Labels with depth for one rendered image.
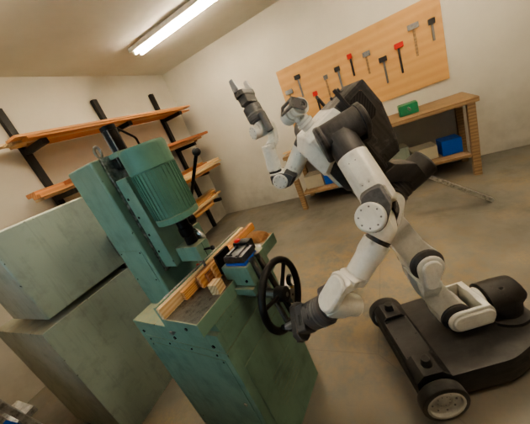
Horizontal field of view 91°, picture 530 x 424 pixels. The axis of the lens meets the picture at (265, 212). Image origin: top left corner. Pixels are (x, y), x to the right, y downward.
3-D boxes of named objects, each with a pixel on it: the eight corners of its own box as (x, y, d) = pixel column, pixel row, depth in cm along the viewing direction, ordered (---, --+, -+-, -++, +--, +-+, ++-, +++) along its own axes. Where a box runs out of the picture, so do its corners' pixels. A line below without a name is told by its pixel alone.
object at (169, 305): (165, 320, 97) (158, 310, 95) (161, 319, 98) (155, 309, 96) (246, 235, 142) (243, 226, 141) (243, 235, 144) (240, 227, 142)
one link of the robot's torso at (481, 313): (466, 296, 137) (463, 277, 133) (499, 325, 118) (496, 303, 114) (427, 309, 139) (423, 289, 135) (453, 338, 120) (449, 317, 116)
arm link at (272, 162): (265, 149, 134) (275, 183, 141) (258, 154, 126) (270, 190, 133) (284, 144, 130) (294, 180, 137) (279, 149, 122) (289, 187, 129)
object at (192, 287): (188, 299, 103) (182, 292, 102) (184, 299, 105) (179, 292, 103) (255, 228, 146) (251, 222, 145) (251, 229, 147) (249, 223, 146)
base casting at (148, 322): (225, 355, 96) (215, 337, 93) (140, 334, 128) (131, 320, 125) (276, 276, 130) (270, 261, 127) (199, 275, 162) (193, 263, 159)
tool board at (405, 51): (450, 77, 307) (439, -10, 278) (295, 133, 401) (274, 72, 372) (449, 77, 311) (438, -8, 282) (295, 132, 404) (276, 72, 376)
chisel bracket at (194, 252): (204, 263, 108) (195, 246, 105) (182, 264, 116) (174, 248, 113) (214, 253, 113) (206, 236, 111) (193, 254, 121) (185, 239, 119)
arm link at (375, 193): (416, 218, 69) (373, 152, 77) (408, 215, 59) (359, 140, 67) (376, 237, 75) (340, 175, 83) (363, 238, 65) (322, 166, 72)
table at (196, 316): (224, 343, 83) (215, 329, 81) (166, 331, 100) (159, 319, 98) (294, 240, 129) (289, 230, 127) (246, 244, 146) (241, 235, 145)
